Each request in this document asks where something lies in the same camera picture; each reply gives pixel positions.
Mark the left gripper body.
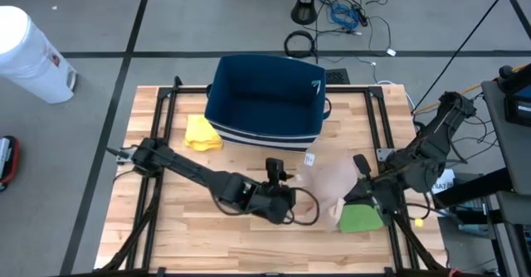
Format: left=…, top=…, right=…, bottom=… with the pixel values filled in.
left=248, top=158, right=296, bottom=225

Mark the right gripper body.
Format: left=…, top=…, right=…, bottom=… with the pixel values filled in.
left=343, top=153, right=399, bottom=224

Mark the green towel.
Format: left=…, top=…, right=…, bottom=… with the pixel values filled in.
left=338, top=202, right=385, bottom=234

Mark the pink towel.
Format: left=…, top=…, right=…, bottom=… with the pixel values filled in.
left=296, top=142, right=362, bottom=232

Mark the navy white striped fabric basket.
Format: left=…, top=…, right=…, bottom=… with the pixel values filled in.
left=204, top=52, right=333, bottom=153

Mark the yellow towel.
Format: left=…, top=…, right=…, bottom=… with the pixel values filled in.
left=183, top=114, right=225, bottom=153

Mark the white printed paper sheet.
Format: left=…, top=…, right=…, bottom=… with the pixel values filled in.
left=431, top=168, right=457, bottom=219

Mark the black cart bar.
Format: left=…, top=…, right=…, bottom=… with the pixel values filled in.
left=431, top=167, right=516, bottom=211

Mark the grey cart top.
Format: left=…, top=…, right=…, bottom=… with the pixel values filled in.
left=480, top=80, right=531, bottom=197

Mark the grey equipment rack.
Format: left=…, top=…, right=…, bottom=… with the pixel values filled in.
left=455, top=189, right=531, bottom=277

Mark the black stand base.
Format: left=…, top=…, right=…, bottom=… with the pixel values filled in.
left=290, top=0, right=319, bottom=26

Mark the black box with screen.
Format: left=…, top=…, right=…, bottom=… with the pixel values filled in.
left=497, top=64, right=531, bottom=128

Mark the black slanted pole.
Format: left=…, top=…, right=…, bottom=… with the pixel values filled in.
left=412, top=0, right=518, bottom=114

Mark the red and black case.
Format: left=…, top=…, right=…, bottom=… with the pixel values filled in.
left=0, top=134, right=21, bottom=193

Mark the white trash bin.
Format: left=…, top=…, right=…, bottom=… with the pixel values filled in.
left=0, top=5, right=79, bottom=104

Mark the black metal table frame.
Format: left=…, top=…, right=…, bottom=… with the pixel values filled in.
left=99, top=75, right=449, bottom=275

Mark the black cable coil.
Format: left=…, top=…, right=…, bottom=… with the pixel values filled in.
left=283, top=30, right=319, bottom=61

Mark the yellow cable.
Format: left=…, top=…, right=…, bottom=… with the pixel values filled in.
left=412, top=64, right=529, bottom=116

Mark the blue cable coil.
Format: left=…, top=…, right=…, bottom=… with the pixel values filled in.
left=329, top=3, right=360, bottom=32

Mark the black floor cable tangle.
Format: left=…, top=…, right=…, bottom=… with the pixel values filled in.
left=319, top=0, right=400, bottom=58

